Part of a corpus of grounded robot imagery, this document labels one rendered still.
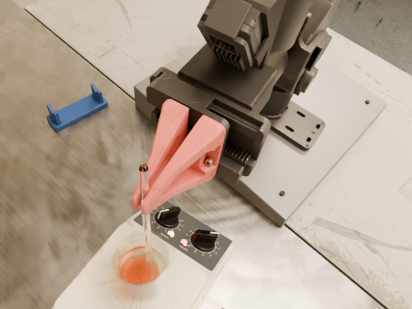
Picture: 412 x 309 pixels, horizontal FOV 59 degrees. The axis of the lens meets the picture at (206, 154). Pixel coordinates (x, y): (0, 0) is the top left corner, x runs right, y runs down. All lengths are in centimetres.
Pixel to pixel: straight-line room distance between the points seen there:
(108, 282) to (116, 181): 20
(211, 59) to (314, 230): 35
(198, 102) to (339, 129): 42
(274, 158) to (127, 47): 38
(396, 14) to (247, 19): 283
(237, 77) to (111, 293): 26
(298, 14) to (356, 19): 254
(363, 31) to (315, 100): 208
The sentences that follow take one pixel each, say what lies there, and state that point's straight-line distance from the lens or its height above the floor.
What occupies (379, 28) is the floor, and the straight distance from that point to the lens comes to 284.
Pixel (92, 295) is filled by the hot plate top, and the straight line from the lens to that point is 42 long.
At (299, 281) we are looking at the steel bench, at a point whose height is 90.
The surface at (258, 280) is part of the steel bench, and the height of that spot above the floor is 90.
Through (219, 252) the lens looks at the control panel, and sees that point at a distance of 48.
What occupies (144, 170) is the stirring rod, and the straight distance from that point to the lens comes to 23.
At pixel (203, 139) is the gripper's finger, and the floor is 119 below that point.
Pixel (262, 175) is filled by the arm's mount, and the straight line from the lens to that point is 56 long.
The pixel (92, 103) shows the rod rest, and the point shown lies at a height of 91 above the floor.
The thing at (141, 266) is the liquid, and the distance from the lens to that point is 39.
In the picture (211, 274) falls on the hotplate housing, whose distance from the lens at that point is 45.
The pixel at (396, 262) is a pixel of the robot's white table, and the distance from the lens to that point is 62.
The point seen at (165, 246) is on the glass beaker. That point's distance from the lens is 36.
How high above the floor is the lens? 139
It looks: 55 degrees down
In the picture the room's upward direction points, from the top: 10 degrees clockwise
